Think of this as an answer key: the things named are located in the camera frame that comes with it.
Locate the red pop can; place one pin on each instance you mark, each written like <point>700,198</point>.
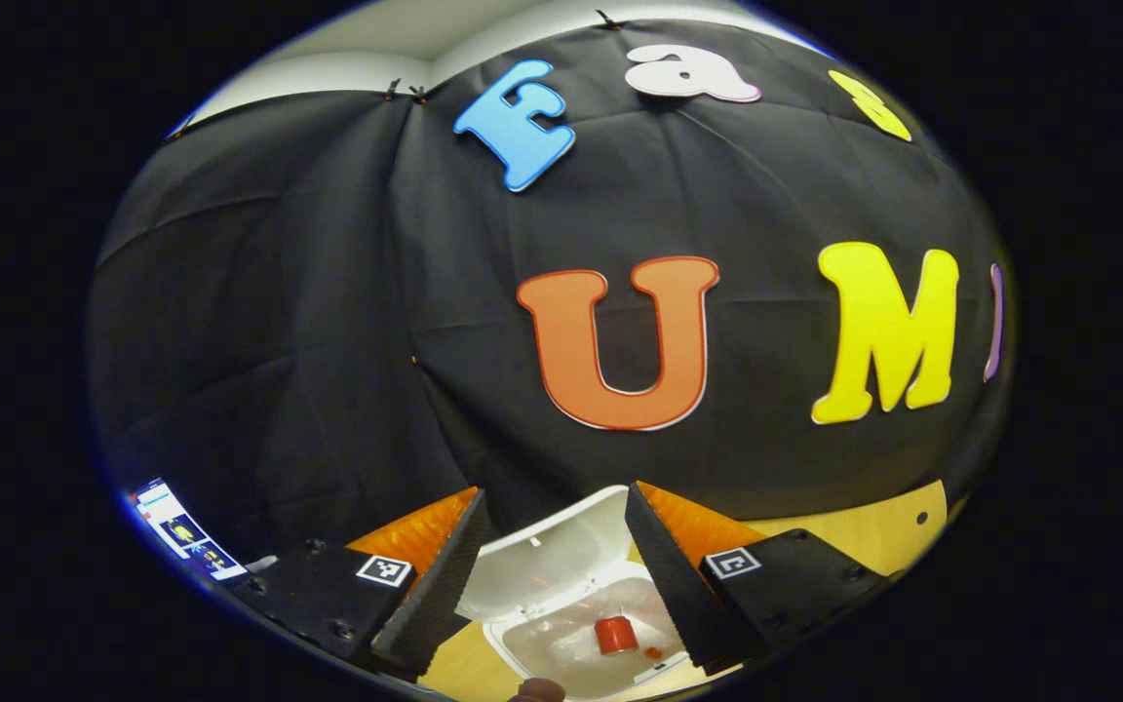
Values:
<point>615,634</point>

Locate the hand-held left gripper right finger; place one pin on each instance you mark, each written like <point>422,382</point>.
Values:
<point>664,575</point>

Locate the black backdrop cloth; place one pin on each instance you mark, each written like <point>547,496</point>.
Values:
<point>328,341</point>

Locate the white desktop garbage bin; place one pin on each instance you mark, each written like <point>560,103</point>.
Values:
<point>552,565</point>

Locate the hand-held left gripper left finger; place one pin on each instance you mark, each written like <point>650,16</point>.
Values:
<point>445,585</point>

